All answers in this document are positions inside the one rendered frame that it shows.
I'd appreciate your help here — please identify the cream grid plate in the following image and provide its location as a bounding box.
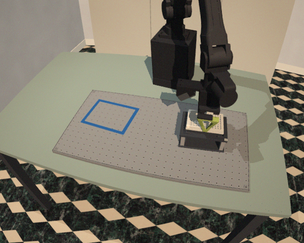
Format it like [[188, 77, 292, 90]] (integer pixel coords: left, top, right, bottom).
[[186, 109, 224, 134]]

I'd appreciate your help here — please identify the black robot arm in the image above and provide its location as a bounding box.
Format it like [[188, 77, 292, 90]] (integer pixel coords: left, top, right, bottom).
[[159, 0, 238, 108]]

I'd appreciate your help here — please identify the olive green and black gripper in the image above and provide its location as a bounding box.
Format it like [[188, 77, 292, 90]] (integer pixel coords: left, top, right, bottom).
[[197, 94, 220, 132]]

